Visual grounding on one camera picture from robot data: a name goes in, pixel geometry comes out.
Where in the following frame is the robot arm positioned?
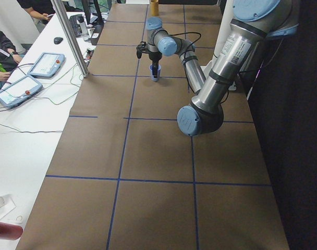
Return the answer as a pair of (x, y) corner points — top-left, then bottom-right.
(137, 1), (300, 136)

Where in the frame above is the far teach pendant tablet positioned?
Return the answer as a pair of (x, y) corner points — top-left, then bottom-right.
(28, 52), (65, 79)

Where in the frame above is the black keyboard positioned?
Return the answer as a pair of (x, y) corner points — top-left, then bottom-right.
(69, 14), (82, 38)

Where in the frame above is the seated person dark jacket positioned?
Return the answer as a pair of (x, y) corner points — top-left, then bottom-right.
(0, 31), (22, 90)

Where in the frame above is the orange connector board near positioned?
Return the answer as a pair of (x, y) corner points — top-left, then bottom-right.
(84, 48), (94, 63)

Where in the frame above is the red cylinder bottle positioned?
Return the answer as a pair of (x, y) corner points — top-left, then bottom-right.
(0, 222), (23, 240)

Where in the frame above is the clear water bottle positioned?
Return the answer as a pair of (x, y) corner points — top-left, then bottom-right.
(77, 16), (90, 42)

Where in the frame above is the orange cup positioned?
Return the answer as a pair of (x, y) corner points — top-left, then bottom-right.
(150, 0), (159, 16)

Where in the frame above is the black computer mouse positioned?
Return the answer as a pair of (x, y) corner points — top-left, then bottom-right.
(54, 37), (63, 45)

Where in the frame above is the near teach pendant tablet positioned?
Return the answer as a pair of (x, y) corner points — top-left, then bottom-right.
(0, 76), (43, 108)

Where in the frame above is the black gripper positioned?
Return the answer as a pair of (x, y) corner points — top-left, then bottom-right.
(149, 51), (162, 78)

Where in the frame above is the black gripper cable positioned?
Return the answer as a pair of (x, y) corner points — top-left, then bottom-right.
(168, 31), (202, 94)

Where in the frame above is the person in black shirt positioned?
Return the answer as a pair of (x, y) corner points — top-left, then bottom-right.
(17, 0), (55, 24)

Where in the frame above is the teach pendant tablet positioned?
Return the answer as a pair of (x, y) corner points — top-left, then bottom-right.
(28, 52), (65, 79)
(0, 76), (43, 108)

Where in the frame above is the blue ribbed plastic cup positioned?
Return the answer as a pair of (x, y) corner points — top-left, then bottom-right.
(149, 65), (161, 82)

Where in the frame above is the aluminium frame post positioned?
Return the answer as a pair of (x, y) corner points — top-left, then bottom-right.
(51, 0), (89, 78)

